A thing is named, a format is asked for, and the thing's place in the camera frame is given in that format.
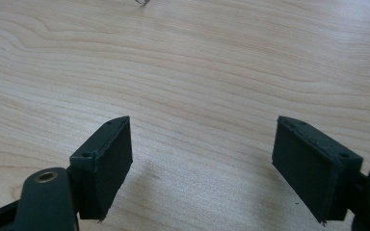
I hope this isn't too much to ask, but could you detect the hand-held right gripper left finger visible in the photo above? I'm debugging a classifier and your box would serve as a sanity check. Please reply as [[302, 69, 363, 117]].
[[69, 115, 134, 222]]

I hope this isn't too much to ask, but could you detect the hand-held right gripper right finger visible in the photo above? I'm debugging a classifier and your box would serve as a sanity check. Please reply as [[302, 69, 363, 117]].
[[271, 115, 364, 224]]

